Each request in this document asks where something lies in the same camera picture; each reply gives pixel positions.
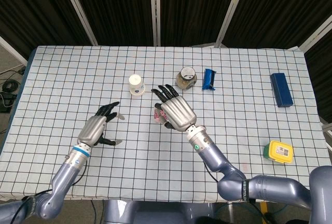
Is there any black cable bundle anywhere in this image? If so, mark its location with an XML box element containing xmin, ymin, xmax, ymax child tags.
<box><xmin>2</xmin><ymin>78</ymin><xmax>20</xmax><ymax>92</ymax></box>

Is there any black folding screen panel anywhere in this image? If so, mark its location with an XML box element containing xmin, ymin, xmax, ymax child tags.
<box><xmin>302</xmin><ymin>13</ymin><xmax>332</xmax><ymax>121</ymax></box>
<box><xmin>216</xmin><ymin>0</ymin><xmax>332</xmax><ymax>51</ymax></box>
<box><xmin>0</xmin><ymin>0</ymin><xmax>98</xmax><ymax>61</ymax></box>
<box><xmin>155</xmin><ymin>0</ymin><xmax>248</xmax><ymax>47</ymax></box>
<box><xmin>63</xmin><ymin>0</ymin><xmax>156</xmax><ymax>46</ymax></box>

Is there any dark blue rectangular box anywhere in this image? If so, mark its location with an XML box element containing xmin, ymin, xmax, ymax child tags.
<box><xmin>269</xmin><ymin>72</ymin><xmax>294</xmax><ymax>108</ymax></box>

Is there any black power adapter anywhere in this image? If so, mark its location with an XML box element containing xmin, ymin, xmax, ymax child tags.
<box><xmin>0</xmin><ymin>92</ymin><xmax>16</xmax><ymax>112</ymax></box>

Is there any black right arm strap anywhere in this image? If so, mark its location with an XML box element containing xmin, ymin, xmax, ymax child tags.
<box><xmin>240</xmin><ymin>179</ymin><xmax>251</xmax><ymax>203</ymax></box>

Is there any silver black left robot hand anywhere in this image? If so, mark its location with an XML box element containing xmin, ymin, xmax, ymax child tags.
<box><xmin>77</xmin><ymin>101</ymin><xmax>125</xmax><ymax>148</ymax></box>

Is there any grey robot torso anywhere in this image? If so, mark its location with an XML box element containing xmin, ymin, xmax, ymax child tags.
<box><xmin>103</xmin><ymin>200</ymin><xmax>216</xmax><ymax>224</ymax></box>

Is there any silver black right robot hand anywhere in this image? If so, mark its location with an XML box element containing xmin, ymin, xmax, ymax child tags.
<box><xmin>151</xmin><ymin>84</ymin><xmax>197</xmax><ymax>132</ymax></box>

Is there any blue checked tablecloth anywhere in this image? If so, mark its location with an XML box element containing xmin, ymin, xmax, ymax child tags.
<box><xmin>0</xmin><ymin>45</ymin><xmax>329</xmax><ymax>203</ymax></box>

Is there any black arm strap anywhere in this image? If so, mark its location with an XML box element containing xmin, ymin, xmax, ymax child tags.
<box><xmin>25</xmin><ymin>194</ymin><xmax>37</xmax><ymax>216</ymax></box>
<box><xmin>240</xmin><ymin>179</ymin><xmax>251</xmax><ymax>203</ymax></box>

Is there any blue snack packet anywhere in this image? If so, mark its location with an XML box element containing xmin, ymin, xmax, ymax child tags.
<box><xmin>201</xmin><ymin>68</ymin><xmax>217</xmax><ymax>91</ymax></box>

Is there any yellow lidded green container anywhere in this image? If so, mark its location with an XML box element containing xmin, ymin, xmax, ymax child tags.
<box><xmin>263</xmin><ymin>140</ymin><xmax>295</xmax><ymax>164</ymax></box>

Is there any black left arm strap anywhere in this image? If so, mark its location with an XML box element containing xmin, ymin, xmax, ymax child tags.
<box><xmin>25</xmin><ymin>194</ymin><xmax>37</xmax><ymax>216</ymax></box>

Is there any round seed jar black lid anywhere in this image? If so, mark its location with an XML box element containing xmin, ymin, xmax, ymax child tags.
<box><xmin>176</xmin><ymin>66</ymin><xmax>198</xmax><ymax>90</ymax></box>

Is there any white cup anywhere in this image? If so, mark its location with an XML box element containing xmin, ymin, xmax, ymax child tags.
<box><xmin>129</xmin><ymin>74</ymin><xmax>146</xmax><ymax>97</ymax></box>

